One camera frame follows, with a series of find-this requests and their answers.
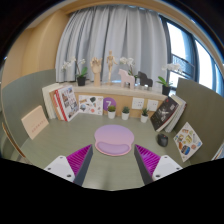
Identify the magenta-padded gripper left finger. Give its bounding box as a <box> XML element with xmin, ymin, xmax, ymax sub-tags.
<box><xmin>43</xmin><ymin>144</ymin><xmax>94</xmax><ymax>187</ymax></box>

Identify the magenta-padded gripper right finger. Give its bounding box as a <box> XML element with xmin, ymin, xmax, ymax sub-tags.
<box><xmin>133</xmin><ymin>144</ymin><xmax>184</xmax><ymax>186</ymax></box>

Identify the black computer mouse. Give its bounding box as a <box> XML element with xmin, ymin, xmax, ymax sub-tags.
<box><xmin>157</xmin><ymin>133</ymin><xmax>169</xmax><ymax>148</ymax></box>

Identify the purple mouse pad with wrist rest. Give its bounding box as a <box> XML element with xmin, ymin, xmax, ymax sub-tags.
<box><xmin>93</xmin><ymin>124</ymin><xmax>136</xmax><ymax>157</ymax></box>

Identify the large colourful sticker sheet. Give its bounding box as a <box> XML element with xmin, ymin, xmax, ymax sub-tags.
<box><xmin>173</xmin><ymin>121</ymin><xmax>203</xmax><ymax>163</ymax></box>

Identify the beige wooden board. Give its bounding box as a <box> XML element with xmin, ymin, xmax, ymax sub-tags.
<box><xmin>20</xmin><ymin>105</ymin><xmax>50</xmax><ymax>140</ymax></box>

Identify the black book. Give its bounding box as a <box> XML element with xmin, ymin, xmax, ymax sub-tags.
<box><xmin>150</xmin><ymin>96</ymin><xmax>180</xmax><ymax>132</ymax></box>

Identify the stack of white books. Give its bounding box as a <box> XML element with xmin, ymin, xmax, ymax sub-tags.
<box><xmin>164</xmin><ymin>94</ymin><xmax>187</xmax><ymax>134</ymax></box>

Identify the brown book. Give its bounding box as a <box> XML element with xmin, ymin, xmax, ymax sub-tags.
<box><xmin>49</xmin><ymin>90</ymin><xmax>64</xmax><ymax>122</ymax></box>

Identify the white book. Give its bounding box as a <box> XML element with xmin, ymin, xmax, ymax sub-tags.
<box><xmin>41</xmin><ymin>83</ymin><xmax>64</xmax><ymax>120</ymax></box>

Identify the white sticker sheet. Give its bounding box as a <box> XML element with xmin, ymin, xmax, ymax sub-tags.
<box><xmin>77</xmin><ymin>94</ymin><xmax>105</xmax><ymax>116</ymax></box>

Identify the green desk partition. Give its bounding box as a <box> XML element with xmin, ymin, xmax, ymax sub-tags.
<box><xmin>174</xmin><ymin>77</ymin><xmax>224</xmax><ymax>164</ymax></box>
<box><xmin>1</xmin><ymin>68</ymin><xmax>58</xmax><ymax>158</ymax></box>

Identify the white orchid in black pot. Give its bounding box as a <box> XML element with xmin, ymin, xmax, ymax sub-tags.
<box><xmin>60</xmin><ymin>56</ymin><xmax>89</xmax><ymax>87</ymax></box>
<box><xmin>156</xmin><ymin>62</ymin><xmax>183</xmax><ymax>97</ymax></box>
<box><xmin>119</xmin><ymin>56</ymin><xmax>138</xmax><ymax>84</ymax></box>

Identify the purple round sticker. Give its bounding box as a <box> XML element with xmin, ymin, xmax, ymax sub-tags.
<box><xmin>102</xmin><ymin>97</ymin><xmax>118</xmax><ymax>112</ymax></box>

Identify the black horse figure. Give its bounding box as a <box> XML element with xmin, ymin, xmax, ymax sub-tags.
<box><xmin>137</xmin><ymin>70</ymin><xmax>154</xmax><ymax>90</ymax></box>

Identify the pink horse figure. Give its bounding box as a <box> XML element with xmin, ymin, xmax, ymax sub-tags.
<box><xmin>118</xmin><ymin>68</ymin><xmax>137</xmax><ymax>90</ymax></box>

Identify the wooden hand model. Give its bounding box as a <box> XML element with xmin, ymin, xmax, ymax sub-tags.
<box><xmin>90</xmin><ymin>57</ymin><xmax>104</xmax><ymax>88</ymax></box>

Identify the wooden mannequin figure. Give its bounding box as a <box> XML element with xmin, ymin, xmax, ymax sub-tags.
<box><xmin>105</xmin><ymin>50</ymin><xmax>118</xmax><ymax>86</ymax></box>

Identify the window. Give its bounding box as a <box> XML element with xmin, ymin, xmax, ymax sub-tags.
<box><xmin>159</xmin><ymin>14</ymin><xmax>224</xmax><ymax>98</ymax></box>

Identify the grey curtain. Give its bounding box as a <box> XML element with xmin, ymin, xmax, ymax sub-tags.
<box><xmin>54</xmin><ymin>4</ymin><xmax>168</xmax><ymax>88</ymax></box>

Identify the white wall socket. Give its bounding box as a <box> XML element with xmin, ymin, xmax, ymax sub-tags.
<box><xmin>131</xmin><ymin>97</ymin><xmax>145</xmax><ymax>110</ymax></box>
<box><xmin>146</xmin><ymin>99</ymin><xmax>160</xmax><ymax>112</ymax></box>

